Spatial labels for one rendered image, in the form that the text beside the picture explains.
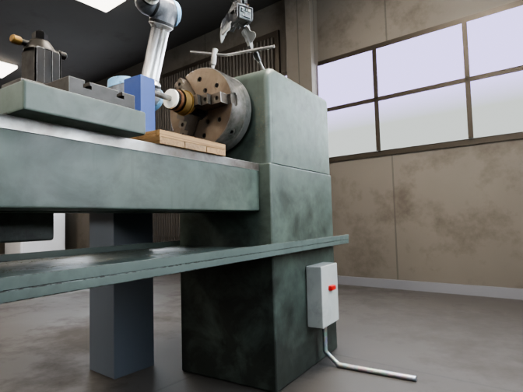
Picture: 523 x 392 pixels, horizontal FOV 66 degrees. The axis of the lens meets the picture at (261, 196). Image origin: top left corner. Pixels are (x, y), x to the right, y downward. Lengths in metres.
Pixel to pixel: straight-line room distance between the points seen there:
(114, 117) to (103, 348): 1.20
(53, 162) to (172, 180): 0.36
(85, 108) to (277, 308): 1.00
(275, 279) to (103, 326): 0.80
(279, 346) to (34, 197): 1.04
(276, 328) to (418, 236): 2.38
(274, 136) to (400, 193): 2.36
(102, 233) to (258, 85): 0.93
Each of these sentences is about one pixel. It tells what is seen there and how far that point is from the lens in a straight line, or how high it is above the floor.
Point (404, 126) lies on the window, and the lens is 3.85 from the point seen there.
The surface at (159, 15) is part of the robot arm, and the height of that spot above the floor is 1.60.
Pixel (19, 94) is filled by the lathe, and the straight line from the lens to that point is 0.92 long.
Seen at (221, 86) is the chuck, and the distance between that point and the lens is 1.55.
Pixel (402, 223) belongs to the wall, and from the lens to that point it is 3.80.
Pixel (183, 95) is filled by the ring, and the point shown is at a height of 1.09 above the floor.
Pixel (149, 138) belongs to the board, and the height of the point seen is 0.89.
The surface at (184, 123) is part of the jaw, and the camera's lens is 1.55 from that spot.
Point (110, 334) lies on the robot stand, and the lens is 1.90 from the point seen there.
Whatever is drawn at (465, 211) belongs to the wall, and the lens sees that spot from 3.67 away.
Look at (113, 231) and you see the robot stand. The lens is 1.82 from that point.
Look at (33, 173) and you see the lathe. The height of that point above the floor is 0.75.
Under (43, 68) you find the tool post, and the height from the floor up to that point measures 1.06.
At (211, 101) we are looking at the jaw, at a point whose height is 1.08.
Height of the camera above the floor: 0.64
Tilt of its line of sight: 3 degrees up
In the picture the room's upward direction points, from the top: 2 degrees counter-clockwise
